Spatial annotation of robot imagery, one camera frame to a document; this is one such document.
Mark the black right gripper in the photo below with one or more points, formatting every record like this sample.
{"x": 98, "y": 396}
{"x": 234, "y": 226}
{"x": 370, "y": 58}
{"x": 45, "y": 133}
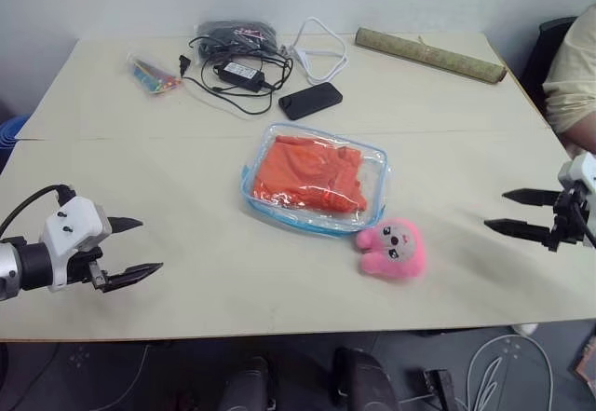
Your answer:
{"x": 565, "y": 220}

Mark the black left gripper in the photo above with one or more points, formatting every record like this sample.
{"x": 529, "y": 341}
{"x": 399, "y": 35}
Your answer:
{"x": 86, "y": 258}

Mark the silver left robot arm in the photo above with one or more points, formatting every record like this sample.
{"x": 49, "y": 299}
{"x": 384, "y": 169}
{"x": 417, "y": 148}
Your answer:
{"x": 14, "y": 266}

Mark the clear bag with orange cloth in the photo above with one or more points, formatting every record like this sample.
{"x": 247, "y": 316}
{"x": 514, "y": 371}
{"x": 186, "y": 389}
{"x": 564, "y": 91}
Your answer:
{"x": 372, "y": 187}

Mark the clear bag of colourful pens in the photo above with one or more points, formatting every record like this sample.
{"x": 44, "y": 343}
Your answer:
{"x": 151, "y": 78}

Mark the orange cloth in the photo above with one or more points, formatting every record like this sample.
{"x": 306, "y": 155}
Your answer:
{"x": 307, "y": 173}

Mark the pink plush toy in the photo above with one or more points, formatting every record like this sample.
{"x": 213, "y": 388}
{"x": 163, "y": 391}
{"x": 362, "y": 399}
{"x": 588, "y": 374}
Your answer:
{"x": 396, "y": 252}

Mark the person in cream shirt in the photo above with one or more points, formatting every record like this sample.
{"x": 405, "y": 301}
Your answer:
{"x": 572, "y": 80}

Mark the black chair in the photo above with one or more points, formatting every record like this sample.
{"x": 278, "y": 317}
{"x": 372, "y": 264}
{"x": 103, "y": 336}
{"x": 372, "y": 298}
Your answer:
{"x": 537, "y": 66}

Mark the brown box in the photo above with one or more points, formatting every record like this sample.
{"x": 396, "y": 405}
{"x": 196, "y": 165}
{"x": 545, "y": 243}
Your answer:
{"x": 586, "y": 357}

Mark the blue container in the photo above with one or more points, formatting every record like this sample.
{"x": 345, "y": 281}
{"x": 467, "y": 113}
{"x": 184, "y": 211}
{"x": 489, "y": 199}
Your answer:
{"x": 9, "y": 141}

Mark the rolled bamboo mat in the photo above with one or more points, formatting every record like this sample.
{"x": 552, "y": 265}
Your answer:
{"x": 428, "y": 54}

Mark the small black floor device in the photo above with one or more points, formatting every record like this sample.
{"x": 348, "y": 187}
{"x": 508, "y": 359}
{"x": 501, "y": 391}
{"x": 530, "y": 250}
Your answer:
{"x": 440, "y": 387}

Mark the black power adapter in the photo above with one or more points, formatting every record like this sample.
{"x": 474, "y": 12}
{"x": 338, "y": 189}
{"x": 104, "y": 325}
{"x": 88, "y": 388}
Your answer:
{"x": 238, "y": 74}

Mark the black smartphone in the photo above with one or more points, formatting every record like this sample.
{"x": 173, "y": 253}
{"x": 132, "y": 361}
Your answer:
{"x": 311, "y": 100}

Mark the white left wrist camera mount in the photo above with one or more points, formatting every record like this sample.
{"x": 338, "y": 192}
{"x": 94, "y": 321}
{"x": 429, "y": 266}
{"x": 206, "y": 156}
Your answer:
{"x": 70, "y": 229}

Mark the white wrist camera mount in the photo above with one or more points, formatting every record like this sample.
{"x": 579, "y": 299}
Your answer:
{"x": 579, "y": 171}
{"x": 70, "y": 229}

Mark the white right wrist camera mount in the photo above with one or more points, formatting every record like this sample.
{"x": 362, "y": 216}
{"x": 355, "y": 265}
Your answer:
{"x": 579, "y": 171}

